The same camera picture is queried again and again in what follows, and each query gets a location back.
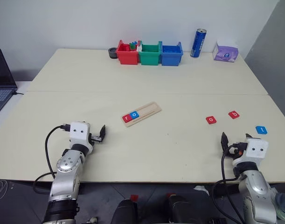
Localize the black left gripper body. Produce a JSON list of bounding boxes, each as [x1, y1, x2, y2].
[[89, 133, 104, 143]]

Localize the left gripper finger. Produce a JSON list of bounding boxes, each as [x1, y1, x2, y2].
[[99, 125, 107, 143]]

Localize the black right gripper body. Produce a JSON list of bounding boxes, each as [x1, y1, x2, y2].
[[226, 141, 248, 160]]

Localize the wooden letter tray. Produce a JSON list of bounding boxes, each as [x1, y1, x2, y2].
[[121, 101, 162, 128]]

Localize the blue letter tile t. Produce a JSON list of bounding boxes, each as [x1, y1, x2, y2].
[[255, 125, 269, 135]]

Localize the white crumpled paper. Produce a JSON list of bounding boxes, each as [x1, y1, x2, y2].
[[194, 185, 209, 194]]

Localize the blue denim trouser leg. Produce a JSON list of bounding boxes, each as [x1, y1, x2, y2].
[[275, 192, 285, 220]]

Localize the red plastic bin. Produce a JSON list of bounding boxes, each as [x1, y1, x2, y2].
[[116, 39, 141, 65]]

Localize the dark rounded shape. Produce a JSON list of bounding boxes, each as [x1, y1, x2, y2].
[[111, 198, 139, 224], [167, 194, 208, 224]]

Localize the purple tissue box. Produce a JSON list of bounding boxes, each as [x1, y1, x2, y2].
[[213, 38, 239, 63]]

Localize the green plastic bin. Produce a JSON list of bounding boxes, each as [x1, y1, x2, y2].
[[139, 41, 162, 66]]

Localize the blue plastic bin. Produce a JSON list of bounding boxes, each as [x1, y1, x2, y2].
[[160, 42, 184, 67]]

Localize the blue drink can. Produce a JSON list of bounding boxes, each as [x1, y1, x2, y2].
[[190, 28, 208, 58]]

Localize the dark laptop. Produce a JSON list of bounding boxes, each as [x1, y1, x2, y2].
[[0, 48, 18, 119]]

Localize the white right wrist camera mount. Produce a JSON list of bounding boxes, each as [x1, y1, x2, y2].
[[234, 137, 270, 165]]

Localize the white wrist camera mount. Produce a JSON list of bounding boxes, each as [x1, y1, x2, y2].
[[234, 137, 270, 165], [69, 121, 95, 149]]

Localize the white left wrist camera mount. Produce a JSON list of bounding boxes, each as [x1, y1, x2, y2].
[[69, 121, 95, 149]]

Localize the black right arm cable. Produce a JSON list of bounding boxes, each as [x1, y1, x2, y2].
[[211, 142, 247, 224]]

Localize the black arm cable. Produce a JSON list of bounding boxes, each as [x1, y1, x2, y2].
[[211, 142, 247, 224], [33, 124, 71, 195]]

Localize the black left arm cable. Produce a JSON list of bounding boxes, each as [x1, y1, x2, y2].
[[33, 124, 71, 195]]

